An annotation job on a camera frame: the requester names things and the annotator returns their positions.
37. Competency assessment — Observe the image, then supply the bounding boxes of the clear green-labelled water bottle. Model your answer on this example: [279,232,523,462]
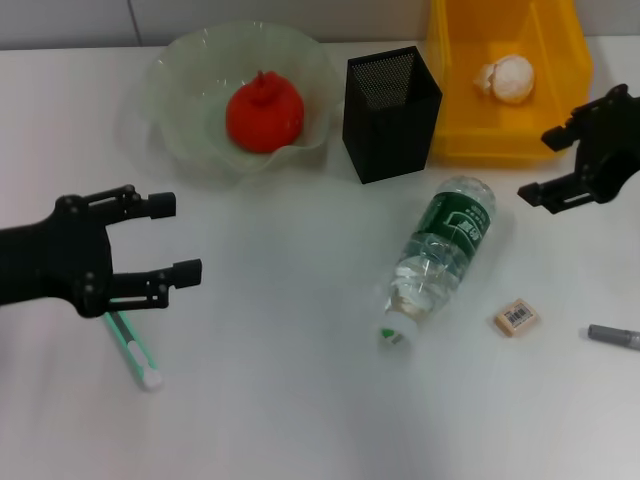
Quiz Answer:
[369,174,497,357]

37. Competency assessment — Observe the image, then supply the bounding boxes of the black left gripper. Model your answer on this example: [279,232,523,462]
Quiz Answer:
[0,184,204,319]

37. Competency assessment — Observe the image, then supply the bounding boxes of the black mesh pen holder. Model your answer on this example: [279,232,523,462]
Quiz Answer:
[342,45,444,186]

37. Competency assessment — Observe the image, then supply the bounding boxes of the grey marker pen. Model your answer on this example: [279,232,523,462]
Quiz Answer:
[579,323,640,352]

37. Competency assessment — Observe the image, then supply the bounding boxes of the yellow plastic bin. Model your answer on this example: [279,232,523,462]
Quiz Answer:
[426,0,595,166]

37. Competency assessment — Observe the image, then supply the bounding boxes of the green pen with white cap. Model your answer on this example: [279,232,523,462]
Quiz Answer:
[102,309,165,393]

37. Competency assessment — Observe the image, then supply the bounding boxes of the translucent wavy glass fruit bowl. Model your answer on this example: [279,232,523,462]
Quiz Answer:
[144,20,337,176]

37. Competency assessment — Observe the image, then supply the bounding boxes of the white garlic bulb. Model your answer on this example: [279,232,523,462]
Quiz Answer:
[473,54,535,105]

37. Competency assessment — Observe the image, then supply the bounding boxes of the orange fruit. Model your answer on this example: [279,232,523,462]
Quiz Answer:
[225,70,306,154]

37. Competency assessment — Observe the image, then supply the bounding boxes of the beige eraser with barcode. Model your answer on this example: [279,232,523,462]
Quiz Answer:
[493,297,542,339]

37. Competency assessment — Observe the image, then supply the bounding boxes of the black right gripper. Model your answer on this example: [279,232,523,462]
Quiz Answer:
[517,84,640,216]

